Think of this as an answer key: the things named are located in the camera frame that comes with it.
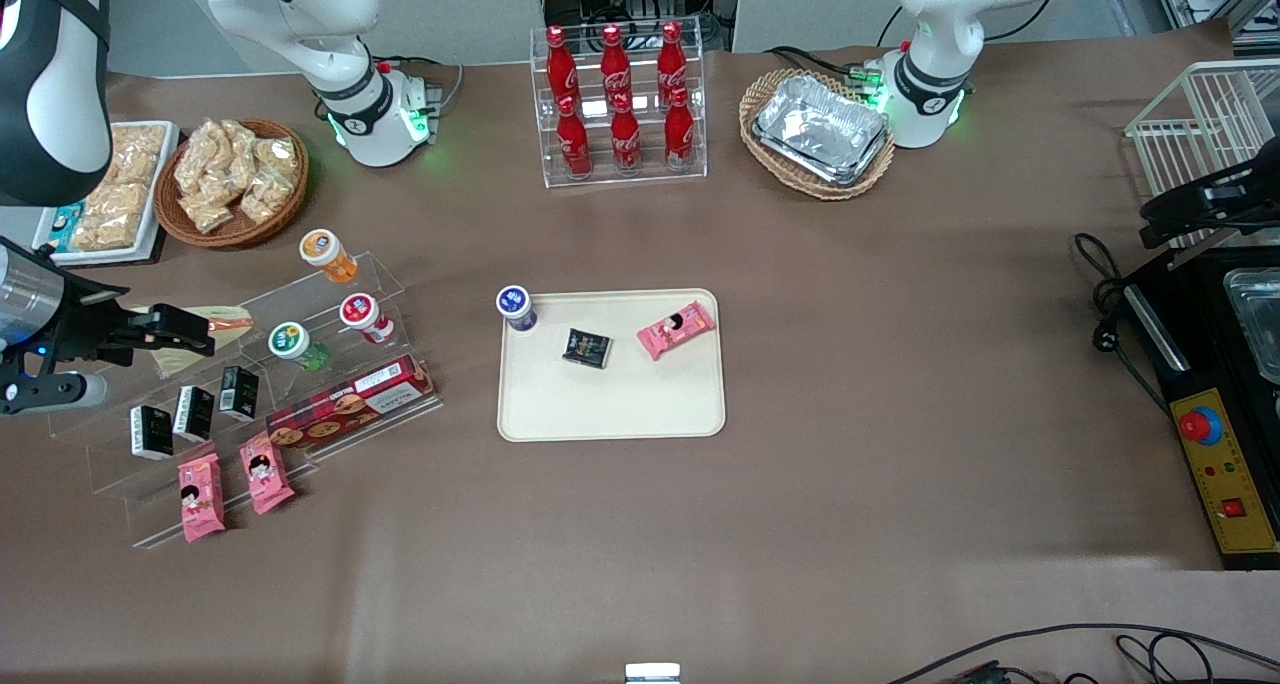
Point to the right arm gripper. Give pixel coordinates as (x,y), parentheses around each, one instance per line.
(88,329)

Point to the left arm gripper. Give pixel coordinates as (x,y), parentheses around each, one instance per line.
(1228,196)

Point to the triangle sandwich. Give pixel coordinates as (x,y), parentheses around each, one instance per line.
(235,322)

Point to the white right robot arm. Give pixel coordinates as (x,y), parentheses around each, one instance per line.
(60,114)

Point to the white rectangular snack tray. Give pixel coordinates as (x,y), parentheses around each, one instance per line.
(165,179)

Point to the aluminium foil tray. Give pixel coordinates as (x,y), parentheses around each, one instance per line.
(820,129)

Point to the beige plastic serving tray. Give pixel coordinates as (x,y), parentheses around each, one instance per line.
(620,404)

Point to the small black carton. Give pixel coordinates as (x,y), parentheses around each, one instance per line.
(194,413)
(152,432)
(239,393)

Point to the green-lid yogurt cup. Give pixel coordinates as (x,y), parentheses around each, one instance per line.
(287,340)

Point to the clear bag of puffed snacks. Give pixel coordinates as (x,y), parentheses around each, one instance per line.
(265,197)
(278,159)
(203,159)
(242,141)
(207,214)

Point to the steel food container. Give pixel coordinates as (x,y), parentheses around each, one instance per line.
(1258,324)

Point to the rice cracker pack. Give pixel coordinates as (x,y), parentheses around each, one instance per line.
(138,154)
(112,219)

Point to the clear acrylic stepped shelf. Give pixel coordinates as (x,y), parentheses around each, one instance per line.
(110,464)

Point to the teal snack pack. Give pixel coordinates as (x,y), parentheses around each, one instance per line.
(66,229)

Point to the orange-lid yogurt cup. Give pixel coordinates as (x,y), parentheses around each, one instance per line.
(320,247)

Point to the pink snack packet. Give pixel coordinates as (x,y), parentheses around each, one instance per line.
(201,499)
(676,330)
(266,474)

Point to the dark brown wicker basket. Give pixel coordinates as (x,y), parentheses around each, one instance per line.
(290,204)

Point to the red-lid yogurt cup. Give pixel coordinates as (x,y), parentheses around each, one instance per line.
(358,311)

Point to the red cookie box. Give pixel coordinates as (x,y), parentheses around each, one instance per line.
(350,404)

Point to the black sealing machine yellow panel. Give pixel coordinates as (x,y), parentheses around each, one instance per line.
(1225,494)

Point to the blue-lid yogurt cup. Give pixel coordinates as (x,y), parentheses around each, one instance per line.
(514,302)

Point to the black snack packet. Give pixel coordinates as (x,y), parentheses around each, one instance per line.
(587,348)

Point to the red cola bottle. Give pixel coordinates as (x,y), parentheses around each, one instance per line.
(671,59)
(614,62)
(574,144)
(562,64)
(626,142)
(679,136)

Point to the light tan wicker basket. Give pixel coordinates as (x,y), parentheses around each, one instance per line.
(760,99)

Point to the clear acrylic bottle rack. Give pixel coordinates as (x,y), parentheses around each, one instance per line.
(620,179)

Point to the small white metal bracket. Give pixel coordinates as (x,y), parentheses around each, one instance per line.
(652,674)

